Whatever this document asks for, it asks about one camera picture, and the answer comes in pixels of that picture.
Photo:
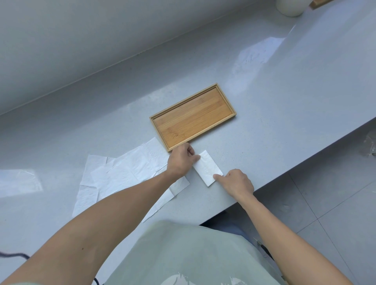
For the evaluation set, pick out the white ceramic vessel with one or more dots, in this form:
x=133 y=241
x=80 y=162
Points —
x=290 y=6

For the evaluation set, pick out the person's right thumb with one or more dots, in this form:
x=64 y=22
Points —
x=219 y=177

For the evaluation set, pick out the person's right forearm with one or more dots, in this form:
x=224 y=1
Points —
x=282 y=237

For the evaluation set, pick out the person's right hand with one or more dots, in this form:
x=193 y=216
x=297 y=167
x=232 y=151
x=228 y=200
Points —
x=238 y=184

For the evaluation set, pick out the blue trousers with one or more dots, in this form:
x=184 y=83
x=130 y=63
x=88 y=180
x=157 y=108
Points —
x=229 y=226

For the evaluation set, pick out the light green shirt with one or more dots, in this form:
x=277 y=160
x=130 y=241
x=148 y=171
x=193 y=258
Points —
x=188 y=255

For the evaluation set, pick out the person's left hand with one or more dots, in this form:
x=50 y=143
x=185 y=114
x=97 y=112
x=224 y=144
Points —
x=179 y=162

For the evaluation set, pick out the person's left forearm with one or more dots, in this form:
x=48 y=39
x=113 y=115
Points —
x=97 y=226

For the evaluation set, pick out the unfolded white tissue sheet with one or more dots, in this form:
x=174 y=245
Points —
x=172 y=193
x=132 y=167
x=88 y=188

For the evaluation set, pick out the rectangular bamboo tray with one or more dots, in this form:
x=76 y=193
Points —
x=192 y=117

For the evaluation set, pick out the person's left thumb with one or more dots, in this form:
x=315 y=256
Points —
x=196 y=159

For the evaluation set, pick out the wooden board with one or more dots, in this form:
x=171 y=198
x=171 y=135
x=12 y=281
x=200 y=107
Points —
x=320 y=3

